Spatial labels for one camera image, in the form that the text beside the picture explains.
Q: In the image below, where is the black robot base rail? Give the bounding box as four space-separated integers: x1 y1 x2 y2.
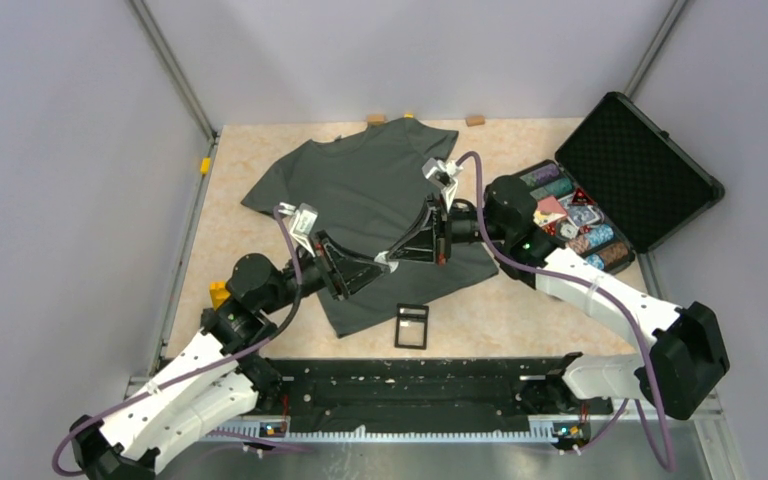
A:
253 357 614 434

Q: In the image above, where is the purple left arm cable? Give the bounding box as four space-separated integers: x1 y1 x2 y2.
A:
51 205 312 478

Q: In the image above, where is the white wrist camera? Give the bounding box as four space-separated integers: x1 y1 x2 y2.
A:
277 202 319 255
422 158 463 210

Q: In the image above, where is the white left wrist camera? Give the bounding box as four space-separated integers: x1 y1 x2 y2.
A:
277 202 319 255

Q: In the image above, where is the yellow triangular wedge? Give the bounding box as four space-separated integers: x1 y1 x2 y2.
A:
209 282 230 310

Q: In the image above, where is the dark grey t-shirt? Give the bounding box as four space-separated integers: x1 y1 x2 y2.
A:
241 118 498 337

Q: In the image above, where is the blue round brooch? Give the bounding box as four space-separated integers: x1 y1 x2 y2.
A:
374 250 399 273

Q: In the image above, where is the black square brooch stand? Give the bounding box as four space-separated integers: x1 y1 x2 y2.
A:
394 303 430 350

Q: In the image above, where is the black poker chip case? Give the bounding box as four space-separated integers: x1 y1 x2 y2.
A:
517 92 725 273

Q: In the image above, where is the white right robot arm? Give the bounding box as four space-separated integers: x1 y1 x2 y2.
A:
376 175 730 420

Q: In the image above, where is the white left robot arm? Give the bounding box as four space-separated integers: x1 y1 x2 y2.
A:
58 231 398 479

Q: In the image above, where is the white slotted cable duct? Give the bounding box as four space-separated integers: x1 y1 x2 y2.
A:
201 418 583 444

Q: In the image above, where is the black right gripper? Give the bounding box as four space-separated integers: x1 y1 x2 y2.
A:
387 192 509 265

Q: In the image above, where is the tan wooden block right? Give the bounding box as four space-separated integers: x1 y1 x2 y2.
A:
465 115 486 127

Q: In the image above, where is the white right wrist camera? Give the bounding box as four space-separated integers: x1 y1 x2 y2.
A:
422 158 463 210

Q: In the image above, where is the yellow wall bracket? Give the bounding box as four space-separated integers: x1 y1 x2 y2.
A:
199 157 212 176

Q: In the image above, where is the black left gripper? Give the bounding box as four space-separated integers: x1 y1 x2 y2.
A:
259 229 390 315

